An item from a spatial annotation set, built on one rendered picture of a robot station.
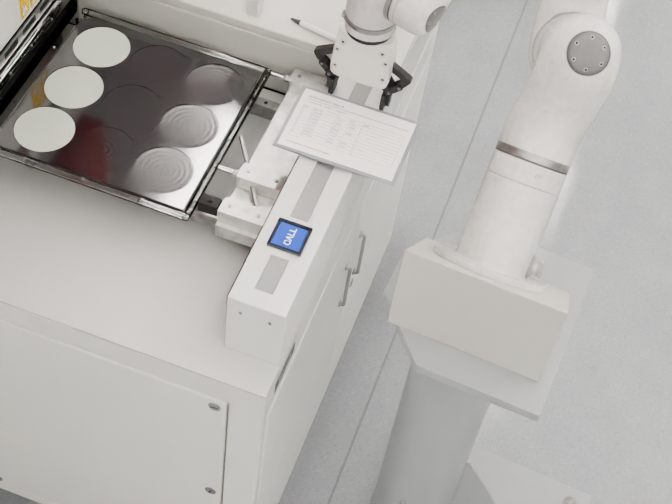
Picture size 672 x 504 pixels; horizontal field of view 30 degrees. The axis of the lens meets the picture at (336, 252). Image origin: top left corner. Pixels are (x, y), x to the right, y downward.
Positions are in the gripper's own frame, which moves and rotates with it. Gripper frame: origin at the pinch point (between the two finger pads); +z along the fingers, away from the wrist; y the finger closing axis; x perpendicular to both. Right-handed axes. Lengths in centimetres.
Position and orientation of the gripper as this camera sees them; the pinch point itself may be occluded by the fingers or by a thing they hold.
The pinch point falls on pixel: (358, 94)
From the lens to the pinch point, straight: 214.1
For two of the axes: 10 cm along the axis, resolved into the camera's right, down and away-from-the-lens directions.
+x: 3.3, -7.3, 5.9
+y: 9.4, 3.2, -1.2
